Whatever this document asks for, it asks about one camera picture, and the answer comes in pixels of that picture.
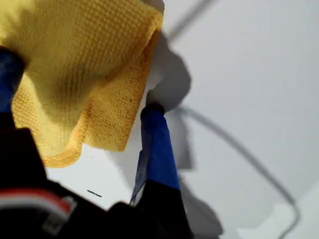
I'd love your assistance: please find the yellow towel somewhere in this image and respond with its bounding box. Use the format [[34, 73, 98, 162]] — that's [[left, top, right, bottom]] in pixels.
[[0, 0, 165, 168]]

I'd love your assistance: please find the red white servo wire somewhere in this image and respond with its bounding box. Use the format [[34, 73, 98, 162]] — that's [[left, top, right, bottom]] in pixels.
[[0, 188, 77, 234]]

